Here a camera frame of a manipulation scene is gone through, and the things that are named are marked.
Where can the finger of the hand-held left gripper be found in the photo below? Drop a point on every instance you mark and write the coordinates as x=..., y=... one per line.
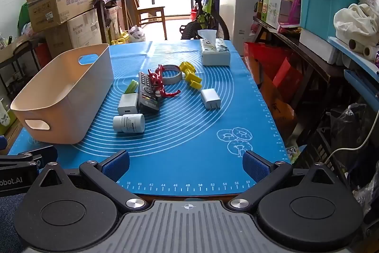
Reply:
x=41, y=154

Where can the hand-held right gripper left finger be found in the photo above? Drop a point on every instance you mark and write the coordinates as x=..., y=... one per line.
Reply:
x=116, y=166

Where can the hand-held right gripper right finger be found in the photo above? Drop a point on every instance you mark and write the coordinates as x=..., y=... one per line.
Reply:
x=257, y=166

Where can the cream plastic basket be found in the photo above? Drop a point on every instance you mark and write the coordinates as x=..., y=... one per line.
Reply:
x=63, y=99

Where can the black remote control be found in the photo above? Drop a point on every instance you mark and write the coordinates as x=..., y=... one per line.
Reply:
x=147, y=93

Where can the red toy figure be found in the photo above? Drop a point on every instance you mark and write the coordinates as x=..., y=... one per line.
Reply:
x=160, y=84

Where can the person's blue trousers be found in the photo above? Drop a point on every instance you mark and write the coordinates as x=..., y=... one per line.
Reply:
x=10, y=220

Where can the white pill bottle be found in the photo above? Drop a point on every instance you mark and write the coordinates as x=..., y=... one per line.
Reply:
x=128, y=123

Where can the green white package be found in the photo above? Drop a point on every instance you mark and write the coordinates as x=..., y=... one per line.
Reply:
x=5, y=116

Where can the white charger block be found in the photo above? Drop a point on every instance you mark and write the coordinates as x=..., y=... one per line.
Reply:
x=128, y=103

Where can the blue silicone mat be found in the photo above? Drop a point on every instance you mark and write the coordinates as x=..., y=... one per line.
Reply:
x=183, y=137

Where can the green stick pack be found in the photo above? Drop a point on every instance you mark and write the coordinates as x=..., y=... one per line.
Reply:
x=131, y=86

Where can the white plug charger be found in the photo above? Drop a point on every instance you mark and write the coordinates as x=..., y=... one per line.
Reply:
x=210, y=99

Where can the black metal rack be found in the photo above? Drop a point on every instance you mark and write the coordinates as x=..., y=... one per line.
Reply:
x=20, y=69

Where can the red paper bag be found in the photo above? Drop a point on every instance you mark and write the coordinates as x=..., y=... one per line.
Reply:
x=275, y=75

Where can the black plastic bag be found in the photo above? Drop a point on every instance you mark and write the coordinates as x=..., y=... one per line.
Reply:
x=349, y=125

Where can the grey tape roll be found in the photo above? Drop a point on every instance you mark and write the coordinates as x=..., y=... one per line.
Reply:
x=171, y=78

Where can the small open cardboard box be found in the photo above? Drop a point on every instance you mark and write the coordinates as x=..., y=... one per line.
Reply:
x=11, y=48

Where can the dark wooden shelf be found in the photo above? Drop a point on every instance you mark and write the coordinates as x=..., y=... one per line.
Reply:
x=308, y=60

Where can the printed tissue box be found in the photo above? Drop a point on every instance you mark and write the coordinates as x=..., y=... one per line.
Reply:
x=215, y=53

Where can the yellow plastic jugs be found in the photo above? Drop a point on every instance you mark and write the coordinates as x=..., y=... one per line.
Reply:
x=120, y=39

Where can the white plastic bag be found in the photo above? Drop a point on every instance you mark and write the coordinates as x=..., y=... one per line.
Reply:
x=136, y=34

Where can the white foam box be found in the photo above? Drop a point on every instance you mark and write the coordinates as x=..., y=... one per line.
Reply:
x=318, y=47

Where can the light blue shelf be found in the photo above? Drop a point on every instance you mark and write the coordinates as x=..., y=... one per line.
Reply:
x=361, y=75

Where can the green bag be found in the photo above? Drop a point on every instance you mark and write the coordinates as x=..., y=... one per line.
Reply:
x=24, y=14

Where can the white chest freezer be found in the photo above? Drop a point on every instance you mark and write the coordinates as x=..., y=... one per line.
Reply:
x=241, y=13

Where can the green white carton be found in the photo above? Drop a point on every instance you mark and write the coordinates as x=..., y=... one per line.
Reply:
x=274, y=10

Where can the white paper roll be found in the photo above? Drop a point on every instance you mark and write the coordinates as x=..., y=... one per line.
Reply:
x=359, y=47

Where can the wooden chair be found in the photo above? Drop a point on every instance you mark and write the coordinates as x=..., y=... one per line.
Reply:
x=151, y=11

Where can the black green bicycle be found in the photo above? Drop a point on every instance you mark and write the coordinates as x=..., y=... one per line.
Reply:
x=204, y=13

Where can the wooden side table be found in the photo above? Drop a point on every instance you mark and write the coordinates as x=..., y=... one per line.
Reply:
x=111, y=4

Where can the red bucket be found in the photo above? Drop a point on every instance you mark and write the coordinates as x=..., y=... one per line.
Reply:
x=194, y=13

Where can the teal storage bin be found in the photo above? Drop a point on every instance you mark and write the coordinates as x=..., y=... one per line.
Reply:
x=325, y=10

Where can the white cloth bag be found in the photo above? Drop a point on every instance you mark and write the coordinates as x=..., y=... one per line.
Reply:
x=355, y=20

